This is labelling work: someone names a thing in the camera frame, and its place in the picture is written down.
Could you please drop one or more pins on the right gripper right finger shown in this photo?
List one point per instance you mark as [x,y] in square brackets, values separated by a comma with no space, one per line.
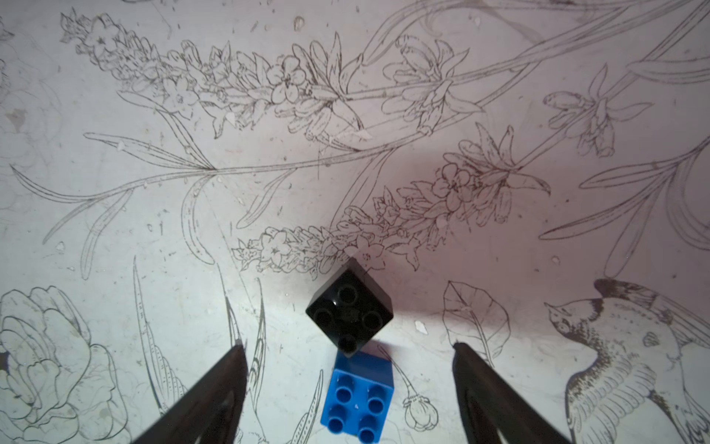
[491,411]

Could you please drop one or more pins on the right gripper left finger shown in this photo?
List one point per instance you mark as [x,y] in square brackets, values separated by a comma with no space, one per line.
[210,411]

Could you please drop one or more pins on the blue lego brick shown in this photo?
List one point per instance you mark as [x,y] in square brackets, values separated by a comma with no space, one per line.
[359,396]

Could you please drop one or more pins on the black lego brick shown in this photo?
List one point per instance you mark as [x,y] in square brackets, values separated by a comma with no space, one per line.
[350,308]

